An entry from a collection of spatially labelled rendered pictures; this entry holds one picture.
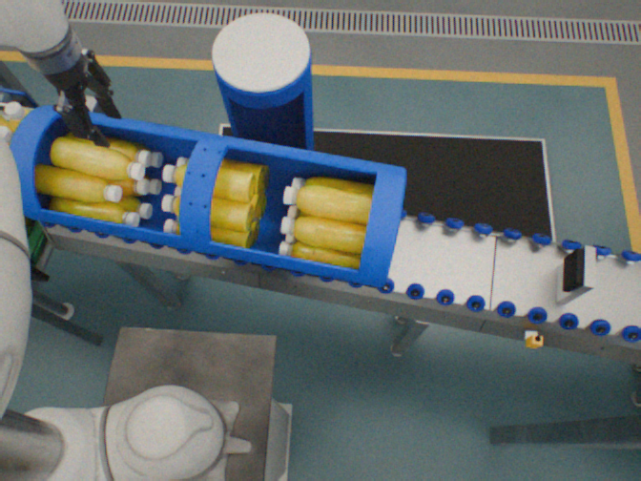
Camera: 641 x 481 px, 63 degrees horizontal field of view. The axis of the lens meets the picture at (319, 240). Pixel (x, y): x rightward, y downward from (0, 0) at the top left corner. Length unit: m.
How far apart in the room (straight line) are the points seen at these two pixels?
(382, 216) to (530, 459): 1.49
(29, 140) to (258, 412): 0.78
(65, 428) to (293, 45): 1.12
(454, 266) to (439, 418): 0.99
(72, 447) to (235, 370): 0.40
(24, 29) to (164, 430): 0.65
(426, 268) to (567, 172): 1.51
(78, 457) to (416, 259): 0.88
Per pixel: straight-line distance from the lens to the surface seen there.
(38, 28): 0.91
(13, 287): 0.52
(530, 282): 1.46
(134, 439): 0.97
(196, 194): 1.15
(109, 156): 1.30
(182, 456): 0.98
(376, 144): 2.45
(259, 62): 1.56
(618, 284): 1.55
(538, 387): 2.40
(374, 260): 1.12
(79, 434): 1.01
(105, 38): 3.23
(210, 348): 1.26
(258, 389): 1.22
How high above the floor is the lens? 2.23
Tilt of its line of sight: 69 degrees down
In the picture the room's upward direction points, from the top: 1 degrees counter-clockwise
